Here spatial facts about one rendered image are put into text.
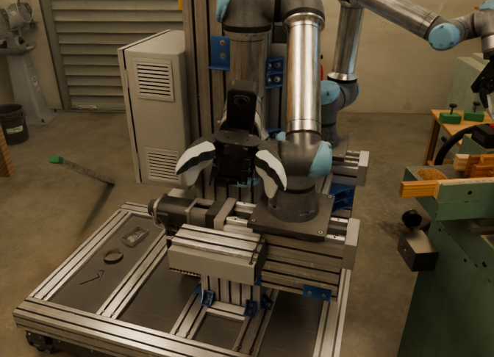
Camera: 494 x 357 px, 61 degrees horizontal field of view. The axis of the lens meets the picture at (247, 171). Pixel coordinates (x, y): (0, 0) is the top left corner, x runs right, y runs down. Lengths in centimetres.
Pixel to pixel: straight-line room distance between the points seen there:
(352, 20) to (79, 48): 322
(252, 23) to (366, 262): 167
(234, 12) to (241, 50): 9
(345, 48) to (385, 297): 121
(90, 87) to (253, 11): 360
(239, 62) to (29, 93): 349
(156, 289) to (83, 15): 300
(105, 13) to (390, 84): 274
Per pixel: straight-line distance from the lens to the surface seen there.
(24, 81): 439
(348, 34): 166
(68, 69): 455
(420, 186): 124
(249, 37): 103
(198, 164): 62
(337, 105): 163
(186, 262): 128
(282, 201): 120
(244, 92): 64
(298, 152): 86
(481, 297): 140
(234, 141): 66
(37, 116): 444
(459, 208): 130
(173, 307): 183
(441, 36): 139
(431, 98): 455
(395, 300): 224
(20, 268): 258
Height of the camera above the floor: 152
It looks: 29 degrees down
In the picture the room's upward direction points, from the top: straight up
